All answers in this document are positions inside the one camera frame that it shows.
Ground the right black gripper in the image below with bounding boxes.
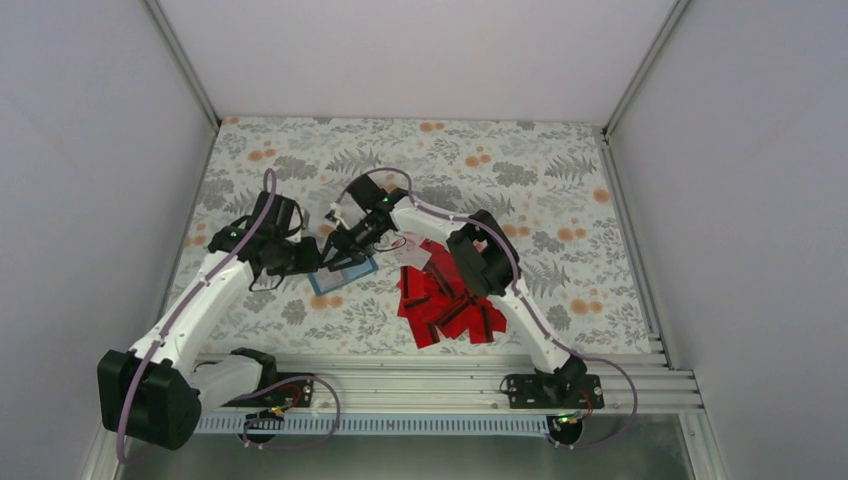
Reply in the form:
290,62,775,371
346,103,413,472
319,215,388,272

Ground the teal card holder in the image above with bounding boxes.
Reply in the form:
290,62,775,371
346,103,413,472
307,258,378,296

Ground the white card with red print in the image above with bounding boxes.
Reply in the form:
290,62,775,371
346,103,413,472
395,243,431,271

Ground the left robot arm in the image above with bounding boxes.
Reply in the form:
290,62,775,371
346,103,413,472
97,192,319,450

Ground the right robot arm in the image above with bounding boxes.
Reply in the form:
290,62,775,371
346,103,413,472
324,172,587,407

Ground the pile of red cards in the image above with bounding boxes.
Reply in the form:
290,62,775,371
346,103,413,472
397,239,507,349

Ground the floral patterned table mat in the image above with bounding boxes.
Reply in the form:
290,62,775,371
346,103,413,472
169,117,650,355

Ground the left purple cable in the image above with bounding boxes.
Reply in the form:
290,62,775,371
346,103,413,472
115,167,341,465

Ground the purple cable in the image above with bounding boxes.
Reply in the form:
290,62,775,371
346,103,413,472
334,166,641,452
115,167,341,465

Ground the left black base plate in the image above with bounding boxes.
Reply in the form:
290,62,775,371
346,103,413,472
222,372,315,409

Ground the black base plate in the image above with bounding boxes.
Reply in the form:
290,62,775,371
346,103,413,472
222,372,315,409
499,374,605,410

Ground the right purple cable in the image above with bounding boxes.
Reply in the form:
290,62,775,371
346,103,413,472
334,166,641,452

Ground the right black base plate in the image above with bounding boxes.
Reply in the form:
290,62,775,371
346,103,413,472
499,374,605,410

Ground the aluminium rail frame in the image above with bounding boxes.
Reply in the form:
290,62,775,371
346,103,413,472
109,351,705,415

